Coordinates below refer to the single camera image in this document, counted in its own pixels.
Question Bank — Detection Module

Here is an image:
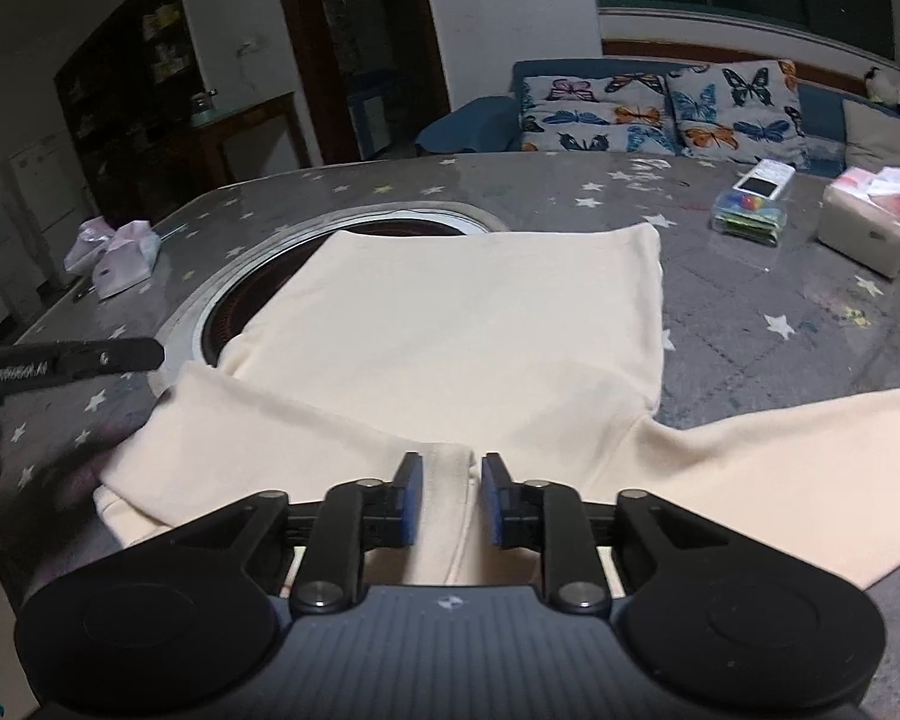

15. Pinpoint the plain grey cushion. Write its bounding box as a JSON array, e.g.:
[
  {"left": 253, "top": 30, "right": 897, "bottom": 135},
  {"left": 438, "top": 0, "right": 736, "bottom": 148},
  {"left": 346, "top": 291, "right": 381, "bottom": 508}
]
[{"left": 839, "top": 98, "right": 900, "bottom": 175}]

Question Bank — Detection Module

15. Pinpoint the grey star-print tablecloth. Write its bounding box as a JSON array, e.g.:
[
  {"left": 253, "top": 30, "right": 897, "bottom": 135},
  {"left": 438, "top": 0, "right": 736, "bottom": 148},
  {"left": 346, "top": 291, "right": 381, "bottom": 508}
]
[{"left": 0, "top": 150, "right": 900, "bottom": 720}]

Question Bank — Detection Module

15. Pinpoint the grey tissue box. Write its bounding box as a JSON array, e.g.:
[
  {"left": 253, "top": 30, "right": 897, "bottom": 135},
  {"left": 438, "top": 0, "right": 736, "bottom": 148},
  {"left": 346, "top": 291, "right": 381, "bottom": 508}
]
[{"left": 817, "top": 184, "right": 900, "bottom": 279}]

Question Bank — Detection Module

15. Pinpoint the pink tissue pack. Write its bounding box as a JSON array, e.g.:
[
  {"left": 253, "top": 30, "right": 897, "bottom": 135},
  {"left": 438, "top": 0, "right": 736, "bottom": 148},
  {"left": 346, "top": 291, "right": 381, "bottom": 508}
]
[{"left": 827, "top": 163, "right": 900, "bottom": 227}]

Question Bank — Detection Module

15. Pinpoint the round built-in cooker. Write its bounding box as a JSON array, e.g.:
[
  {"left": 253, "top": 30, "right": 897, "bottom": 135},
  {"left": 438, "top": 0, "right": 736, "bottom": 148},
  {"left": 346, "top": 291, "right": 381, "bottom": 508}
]
[{"left": 148, "top": 203, "right": 509, "bottom": 385}]

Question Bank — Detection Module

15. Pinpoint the dark shelf unit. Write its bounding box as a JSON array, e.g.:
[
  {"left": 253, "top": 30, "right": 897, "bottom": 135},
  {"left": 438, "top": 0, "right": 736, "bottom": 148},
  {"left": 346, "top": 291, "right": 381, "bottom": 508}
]
[{"left": 52, "top": 0, "right": 205, "bottom": 227}]

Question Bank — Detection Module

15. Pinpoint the wooden cabinet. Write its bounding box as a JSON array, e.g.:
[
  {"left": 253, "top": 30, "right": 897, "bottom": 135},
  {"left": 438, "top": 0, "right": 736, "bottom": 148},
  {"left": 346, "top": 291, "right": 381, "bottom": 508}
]
[{"left": 187, "top": 90, "right": 310, "bottom": 194}]

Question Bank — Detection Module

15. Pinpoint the wide butterfly print cushion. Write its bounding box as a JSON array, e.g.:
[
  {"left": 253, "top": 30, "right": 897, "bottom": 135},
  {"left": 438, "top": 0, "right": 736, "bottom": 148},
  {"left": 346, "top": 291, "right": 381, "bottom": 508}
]
[{"left": 519, "top": 73, "right": 680, "bottom": 158}]

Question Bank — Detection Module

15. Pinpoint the square butterfly print cushion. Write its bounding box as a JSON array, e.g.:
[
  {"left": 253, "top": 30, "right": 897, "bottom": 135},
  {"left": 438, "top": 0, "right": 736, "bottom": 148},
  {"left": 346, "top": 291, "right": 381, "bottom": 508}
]
[{"left": 665, "top": 59, "right": 812, "bottom": 170}]

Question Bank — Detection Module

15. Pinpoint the black and white plush toy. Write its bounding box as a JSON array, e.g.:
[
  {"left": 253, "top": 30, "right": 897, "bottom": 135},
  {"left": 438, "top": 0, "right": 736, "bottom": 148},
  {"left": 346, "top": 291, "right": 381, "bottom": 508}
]
[{"left": 862, "top": 65, "right": 900, "bottom": 107}]

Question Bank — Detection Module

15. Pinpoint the clear plastic box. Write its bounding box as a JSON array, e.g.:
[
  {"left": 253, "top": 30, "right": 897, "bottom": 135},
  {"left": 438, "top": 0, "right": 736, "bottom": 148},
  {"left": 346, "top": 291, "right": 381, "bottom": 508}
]
[{"left": 710, "top": 186, "right": 789, "bottom": 245}]

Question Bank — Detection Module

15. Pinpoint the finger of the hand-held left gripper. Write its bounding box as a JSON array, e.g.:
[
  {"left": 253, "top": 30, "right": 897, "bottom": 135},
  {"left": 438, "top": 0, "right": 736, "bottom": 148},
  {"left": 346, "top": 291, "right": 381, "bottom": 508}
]
[{"left": 52, "top": 337, "right": 168, "bottom": 386}]

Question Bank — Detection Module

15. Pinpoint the dark wooden door frame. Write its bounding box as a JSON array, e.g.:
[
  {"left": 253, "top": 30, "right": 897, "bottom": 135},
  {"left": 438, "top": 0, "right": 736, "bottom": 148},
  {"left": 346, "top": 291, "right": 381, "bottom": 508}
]
[{"left": 268, "top": 0, "right": 452, "bottom": 167}]

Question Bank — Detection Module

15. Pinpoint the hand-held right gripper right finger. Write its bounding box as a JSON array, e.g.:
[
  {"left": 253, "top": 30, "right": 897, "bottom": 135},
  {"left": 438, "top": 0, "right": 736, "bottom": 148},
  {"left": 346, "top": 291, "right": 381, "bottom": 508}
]
[{"left": 481, "top": 452, "right": 730, "bottom": 612}]

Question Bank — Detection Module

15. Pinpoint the blue sofa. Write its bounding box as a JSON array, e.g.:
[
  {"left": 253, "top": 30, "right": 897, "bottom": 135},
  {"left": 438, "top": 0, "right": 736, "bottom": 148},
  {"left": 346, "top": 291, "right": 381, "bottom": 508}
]
[{"left": 415, "top": 58, "right": 900, "bottom": 182}]

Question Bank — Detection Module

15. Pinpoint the white remote control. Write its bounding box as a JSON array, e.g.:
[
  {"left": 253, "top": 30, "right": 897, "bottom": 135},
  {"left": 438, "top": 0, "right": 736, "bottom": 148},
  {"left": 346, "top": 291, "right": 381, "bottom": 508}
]
[{"left": 730, "top": 160, "right": 797, "bottom": 203}]

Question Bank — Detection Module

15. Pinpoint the cream garment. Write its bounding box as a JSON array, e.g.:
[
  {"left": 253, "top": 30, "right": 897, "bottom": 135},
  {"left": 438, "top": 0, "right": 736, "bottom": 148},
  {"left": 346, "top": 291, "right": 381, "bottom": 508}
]
[{"left": 93, "top": 223, "right": 900, "bottom": 593}]

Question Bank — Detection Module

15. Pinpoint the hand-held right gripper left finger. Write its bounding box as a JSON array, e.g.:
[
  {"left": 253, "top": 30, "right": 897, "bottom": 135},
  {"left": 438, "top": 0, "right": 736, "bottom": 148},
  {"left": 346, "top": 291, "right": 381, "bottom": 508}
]
[{"left": 163, "top": 452, "right": 425, "bottom": 614}]

